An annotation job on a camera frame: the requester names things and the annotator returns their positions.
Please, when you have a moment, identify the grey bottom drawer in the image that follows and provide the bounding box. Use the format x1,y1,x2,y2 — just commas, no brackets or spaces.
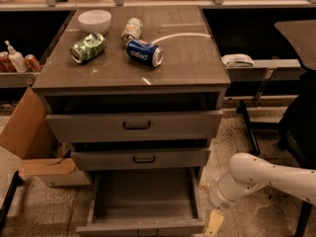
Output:
76,168,204,237

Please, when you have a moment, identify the grey drawer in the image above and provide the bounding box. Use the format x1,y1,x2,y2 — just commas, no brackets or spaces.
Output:
76,168,204,237
46,111,223,143
71,148,210,171

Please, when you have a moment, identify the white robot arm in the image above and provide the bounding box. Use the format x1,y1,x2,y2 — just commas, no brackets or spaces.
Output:
203,153,316,237

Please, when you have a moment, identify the grey middle drawer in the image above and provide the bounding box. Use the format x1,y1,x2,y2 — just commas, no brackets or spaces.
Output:
71,148,210,171

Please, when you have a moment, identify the grey top drawer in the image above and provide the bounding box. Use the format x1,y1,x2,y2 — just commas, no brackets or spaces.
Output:
46,111,223,143

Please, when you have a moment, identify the grey drawer cabinet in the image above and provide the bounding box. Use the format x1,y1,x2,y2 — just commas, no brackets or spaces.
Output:
32,5,231,190

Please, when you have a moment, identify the black table leg base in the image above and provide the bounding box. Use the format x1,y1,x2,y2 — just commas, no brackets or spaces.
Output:
236,101,278,156

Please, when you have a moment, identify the black office chair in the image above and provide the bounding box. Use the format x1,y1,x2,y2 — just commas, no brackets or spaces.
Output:
274,19,316,237

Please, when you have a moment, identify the white folded cloth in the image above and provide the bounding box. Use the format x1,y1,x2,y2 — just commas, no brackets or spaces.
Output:
221,53,255,67

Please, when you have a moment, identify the blue pepsi can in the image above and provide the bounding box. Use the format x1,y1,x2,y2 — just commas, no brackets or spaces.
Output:
125,39,163,67

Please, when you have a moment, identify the brown cardboard box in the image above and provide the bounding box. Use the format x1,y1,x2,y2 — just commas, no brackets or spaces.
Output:
0,87,91,187

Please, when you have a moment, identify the black bar lower left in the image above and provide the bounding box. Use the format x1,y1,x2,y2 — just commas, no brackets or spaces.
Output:
0,171,23,232

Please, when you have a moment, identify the green crushed can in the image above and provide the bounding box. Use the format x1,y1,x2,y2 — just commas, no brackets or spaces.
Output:
70,33,107,64

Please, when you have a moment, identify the white bowl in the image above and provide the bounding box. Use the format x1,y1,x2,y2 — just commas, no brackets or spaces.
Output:
78,10,112,35

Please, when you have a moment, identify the red can right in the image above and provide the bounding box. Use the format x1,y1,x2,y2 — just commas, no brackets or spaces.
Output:
25,54,41,72

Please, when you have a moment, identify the red can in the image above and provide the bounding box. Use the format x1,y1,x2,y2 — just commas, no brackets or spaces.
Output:
25,54,41,72
0,51,16,72

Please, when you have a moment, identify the white pump bottle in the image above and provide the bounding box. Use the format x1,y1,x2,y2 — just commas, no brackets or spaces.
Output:
5,40,29,73

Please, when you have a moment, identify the red can left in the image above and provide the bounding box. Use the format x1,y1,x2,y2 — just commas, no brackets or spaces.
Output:
0,51,16,72

